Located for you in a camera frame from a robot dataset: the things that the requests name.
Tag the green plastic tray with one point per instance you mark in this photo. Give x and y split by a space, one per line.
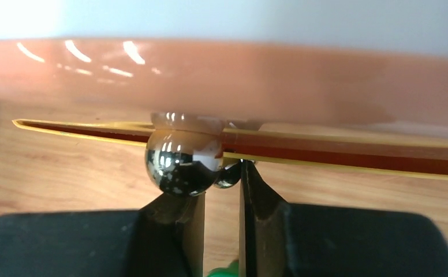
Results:
232 270

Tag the round pastel mini drawer cabinet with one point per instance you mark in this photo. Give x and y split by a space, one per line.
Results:
194 104

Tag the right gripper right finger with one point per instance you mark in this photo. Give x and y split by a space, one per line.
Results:
280 238

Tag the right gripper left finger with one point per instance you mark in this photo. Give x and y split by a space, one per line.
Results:
164 238

